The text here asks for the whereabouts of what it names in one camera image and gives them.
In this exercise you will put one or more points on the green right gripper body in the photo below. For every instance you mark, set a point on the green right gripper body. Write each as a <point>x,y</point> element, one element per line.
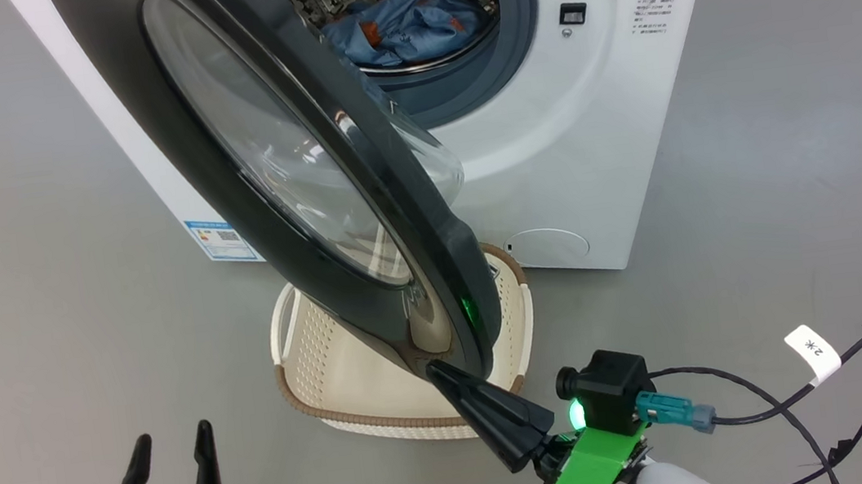
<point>590,469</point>

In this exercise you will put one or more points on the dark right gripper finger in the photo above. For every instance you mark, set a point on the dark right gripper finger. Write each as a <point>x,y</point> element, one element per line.
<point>502,422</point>

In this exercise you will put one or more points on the black round glass washer door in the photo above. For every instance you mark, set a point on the black round glass washer door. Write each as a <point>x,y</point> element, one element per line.
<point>135,106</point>

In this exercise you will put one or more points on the blue cartoon print garment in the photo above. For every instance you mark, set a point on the blue cartoon print garment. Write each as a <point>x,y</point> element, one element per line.
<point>413,26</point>

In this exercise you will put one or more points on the cream perforated laundry basket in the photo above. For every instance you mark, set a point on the cream perforated laundry basket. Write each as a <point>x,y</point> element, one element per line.
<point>350,383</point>

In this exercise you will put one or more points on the white front-load washing machine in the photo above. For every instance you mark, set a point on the white front-load washing machine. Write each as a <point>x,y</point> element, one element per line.
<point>614,129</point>

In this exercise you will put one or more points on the blue energy label sticker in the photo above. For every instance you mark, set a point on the blue energy label sticker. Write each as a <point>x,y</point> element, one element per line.
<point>224,241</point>

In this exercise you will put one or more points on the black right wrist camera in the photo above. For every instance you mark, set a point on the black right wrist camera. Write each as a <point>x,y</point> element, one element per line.
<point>609,389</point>

